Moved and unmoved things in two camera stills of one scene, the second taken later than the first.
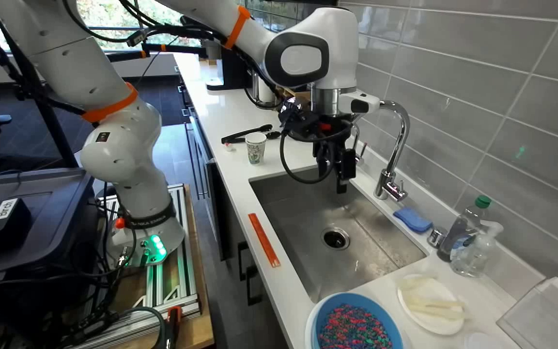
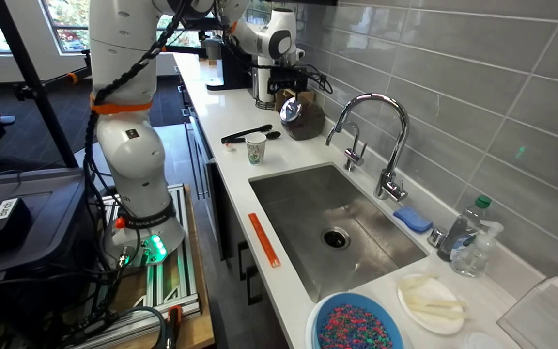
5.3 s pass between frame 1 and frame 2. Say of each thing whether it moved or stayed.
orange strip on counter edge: stayed
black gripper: moved
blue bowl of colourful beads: stayed
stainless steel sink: stayed
